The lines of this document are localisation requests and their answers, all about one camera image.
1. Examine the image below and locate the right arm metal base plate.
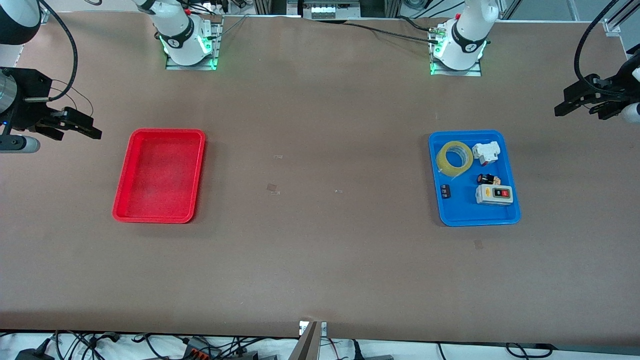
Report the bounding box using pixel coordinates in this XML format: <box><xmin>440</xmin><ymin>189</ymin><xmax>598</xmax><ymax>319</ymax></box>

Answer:
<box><xmin>165</xmin><ymin>15</ymin><xmax>224</xmax><ymax>71</ymax></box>

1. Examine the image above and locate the orange black connector block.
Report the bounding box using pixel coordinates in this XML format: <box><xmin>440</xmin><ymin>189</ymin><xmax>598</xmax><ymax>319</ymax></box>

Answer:
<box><xmin>182</xmin><ymin>337</ymin><xmax>222</xmax><ymax>360</ymax></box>

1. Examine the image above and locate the yellow tape roll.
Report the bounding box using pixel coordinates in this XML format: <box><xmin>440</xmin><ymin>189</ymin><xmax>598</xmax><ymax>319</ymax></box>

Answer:
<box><xmin>436</xmin><ymin>141</ymin><xmax>474</xmax><ymax>177</ymax></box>

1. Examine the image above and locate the blue plastic tray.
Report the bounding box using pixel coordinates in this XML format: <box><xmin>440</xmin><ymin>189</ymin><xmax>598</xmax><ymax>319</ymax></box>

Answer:
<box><xmin>428</xmin><ymin>130</ymin><xmax>522</xmax><ymax>228</ymax></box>

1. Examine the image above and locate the aluminium frame with sockets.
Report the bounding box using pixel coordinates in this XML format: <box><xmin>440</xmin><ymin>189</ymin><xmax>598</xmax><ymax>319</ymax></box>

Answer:
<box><xmin>252</xmin><ymin>0</ymin><xmax>402</xmax><ymax>20</ymax></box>

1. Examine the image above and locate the black looped floor cable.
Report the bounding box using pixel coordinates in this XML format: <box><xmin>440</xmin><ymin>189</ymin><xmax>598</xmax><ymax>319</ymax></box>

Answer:
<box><xmin>505</xmin><ymin>342</ymin><xmax>557</xmax><ymax>359</ymax></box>

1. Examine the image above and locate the red plastic tray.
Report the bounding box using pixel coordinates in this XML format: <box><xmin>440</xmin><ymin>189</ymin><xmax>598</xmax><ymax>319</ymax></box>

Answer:
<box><xmin>112</xmin><ymin>128</ymin><xmax>207</xmax><ymax>224</ymax></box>

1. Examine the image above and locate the black power adapter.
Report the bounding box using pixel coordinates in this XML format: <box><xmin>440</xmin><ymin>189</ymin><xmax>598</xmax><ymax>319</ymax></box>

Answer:
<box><xmin>15</xmin><ymin>347</ymin><xmax>52</xmax><ymax>360</ymax></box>

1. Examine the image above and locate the aluminium profile post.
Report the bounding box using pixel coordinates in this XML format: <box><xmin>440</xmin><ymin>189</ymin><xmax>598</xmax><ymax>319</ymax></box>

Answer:
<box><xmin>289</xmin><ymin>321</ymin><xmax>321</xmax><ymax>360</ymax></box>

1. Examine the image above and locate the black cable on table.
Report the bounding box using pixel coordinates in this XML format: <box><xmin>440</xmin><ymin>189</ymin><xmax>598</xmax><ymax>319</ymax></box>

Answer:
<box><xmin>310</xmin><ymin>15</ymin><xmax>443</xmax><ymax>45</ymax></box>

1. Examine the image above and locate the white post bracket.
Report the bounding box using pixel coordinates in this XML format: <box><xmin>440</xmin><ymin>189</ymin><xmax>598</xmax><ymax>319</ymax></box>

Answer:
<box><xmin>299</xmin><ymin>320</ymin><xmax>328</xmax><ymax>337</ymax></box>

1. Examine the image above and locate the grey on-off switch box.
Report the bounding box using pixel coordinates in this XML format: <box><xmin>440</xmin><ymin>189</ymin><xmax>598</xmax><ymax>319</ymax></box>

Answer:
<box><xmin>475</xmin><ymin>184</ymin><xmax>515</xmax><ymax>206</ymax></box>

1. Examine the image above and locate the white circuit breaker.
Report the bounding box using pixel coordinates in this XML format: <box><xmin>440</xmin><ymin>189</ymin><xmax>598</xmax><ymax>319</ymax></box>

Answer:
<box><xmin>472</xmin><ymin>141</ymin><xmax>502</xmax><ymax>166</ymax></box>

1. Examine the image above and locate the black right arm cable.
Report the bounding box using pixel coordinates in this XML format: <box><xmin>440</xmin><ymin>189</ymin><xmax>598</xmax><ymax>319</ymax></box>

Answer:
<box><xmin>22</xmin><ymin>0</ymin><xmax>95</xmax><ymax>119</ymax></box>

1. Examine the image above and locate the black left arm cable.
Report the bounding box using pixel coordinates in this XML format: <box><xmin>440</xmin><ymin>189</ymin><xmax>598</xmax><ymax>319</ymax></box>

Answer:
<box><xmin>573</xmin><ymin>0</ymin><xmax>621</xmax><ymax>97</ymax></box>

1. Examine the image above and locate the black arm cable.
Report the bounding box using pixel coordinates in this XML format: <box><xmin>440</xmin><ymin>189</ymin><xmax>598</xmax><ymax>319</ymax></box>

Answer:
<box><xmin>573</xmin><ymin>0</ymin><xmax>621</xmax><ymax>97</ymax></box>
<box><xmin>22</xmin><ymin>0</ymin><xmax>95</xmax><ymax>119</ymax></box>

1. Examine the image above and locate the aluminium corner profile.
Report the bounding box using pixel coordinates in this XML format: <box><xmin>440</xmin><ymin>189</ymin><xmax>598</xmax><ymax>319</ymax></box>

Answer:
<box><xmin>602</xmin><ymin>0</ymin><xmax>640</xmax><ymax>36</ymax></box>

